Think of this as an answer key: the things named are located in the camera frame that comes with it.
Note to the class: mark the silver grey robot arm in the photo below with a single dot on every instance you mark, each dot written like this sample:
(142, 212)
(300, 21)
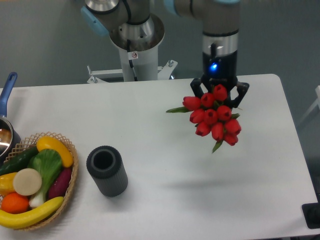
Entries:
(137, 34)

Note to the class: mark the red tulip bouquet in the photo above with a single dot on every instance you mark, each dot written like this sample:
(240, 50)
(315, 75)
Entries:
(211, 115)

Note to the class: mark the yellow bell pepper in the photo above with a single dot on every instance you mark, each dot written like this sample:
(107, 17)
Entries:
(6, 183)

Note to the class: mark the yellow banana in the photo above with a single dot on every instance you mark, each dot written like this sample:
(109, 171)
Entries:
(31, 217)

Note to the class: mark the beige round slice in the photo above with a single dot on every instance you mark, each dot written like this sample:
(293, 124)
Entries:
(27, 182)

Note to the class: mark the blue handled saucepan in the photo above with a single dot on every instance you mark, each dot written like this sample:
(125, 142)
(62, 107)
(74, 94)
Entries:
(8, 136)

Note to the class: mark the green cucumber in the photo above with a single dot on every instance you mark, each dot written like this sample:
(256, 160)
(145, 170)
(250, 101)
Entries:
(19, 161)

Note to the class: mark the purple sweet potato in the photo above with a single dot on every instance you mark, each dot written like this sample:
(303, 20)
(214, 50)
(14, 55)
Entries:
(60, 185)

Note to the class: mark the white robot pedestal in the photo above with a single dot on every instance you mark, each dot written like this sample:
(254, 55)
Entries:
(136, 66)

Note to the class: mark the white frame at right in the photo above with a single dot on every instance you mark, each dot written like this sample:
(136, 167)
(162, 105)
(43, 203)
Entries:
(312, 111)

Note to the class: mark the green bok choy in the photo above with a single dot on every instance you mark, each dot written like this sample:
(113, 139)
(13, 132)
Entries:
(48, 164)

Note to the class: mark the orange fruit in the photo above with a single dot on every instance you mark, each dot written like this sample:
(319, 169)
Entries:
(15, 203)

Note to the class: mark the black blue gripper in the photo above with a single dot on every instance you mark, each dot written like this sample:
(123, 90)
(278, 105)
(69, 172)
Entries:
(220, 70)

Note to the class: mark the woven wicker basket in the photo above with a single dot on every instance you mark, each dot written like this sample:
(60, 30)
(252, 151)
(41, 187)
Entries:
(31, 141)

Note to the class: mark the dark grey ribbed vase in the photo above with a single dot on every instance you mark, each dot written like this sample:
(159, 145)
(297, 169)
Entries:
(105, 165)

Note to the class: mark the black device at edge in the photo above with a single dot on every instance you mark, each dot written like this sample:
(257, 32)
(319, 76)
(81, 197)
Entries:
(311, 212)

